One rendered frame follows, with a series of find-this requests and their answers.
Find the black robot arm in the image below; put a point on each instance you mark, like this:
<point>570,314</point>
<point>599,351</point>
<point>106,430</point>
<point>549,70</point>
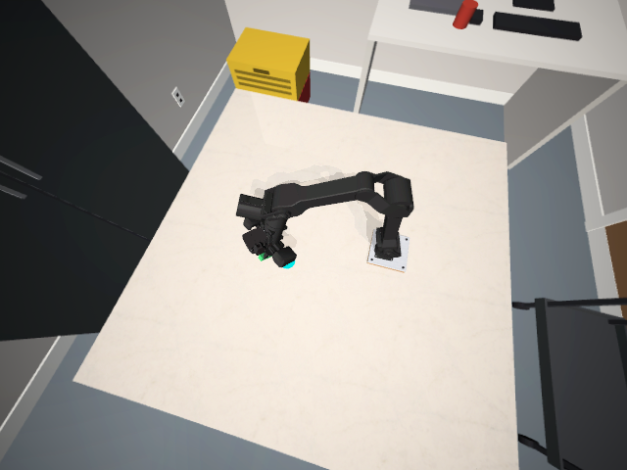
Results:
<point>288,200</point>

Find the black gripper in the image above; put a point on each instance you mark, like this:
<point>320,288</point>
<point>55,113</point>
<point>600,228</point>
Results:
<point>281,256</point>

